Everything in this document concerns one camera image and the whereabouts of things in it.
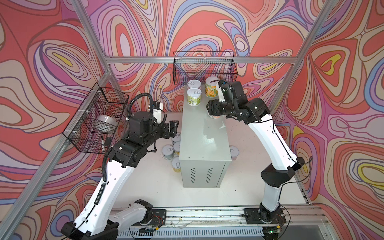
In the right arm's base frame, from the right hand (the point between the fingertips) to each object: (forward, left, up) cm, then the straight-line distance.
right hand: (215, 109), depth 71 cm
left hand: (-8, +20, +2) cm, 22 cm away
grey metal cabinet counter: (-21, +6, -3) cm, 22 cm away
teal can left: (-5, +27, -30) cm, 41 cm away
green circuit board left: (-44, +36, -38) cm, 68 cm away
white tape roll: (-1, +54, -4) cm, 54 cm away
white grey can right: (-6, -14, -32) cm, 35 cm away
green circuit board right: (-46, -25, -39) cm, 65 cm away
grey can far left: (-15, +18, -2) cm, 23 cm away
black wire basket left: (-4, +59, -5) cm, 60 cm away
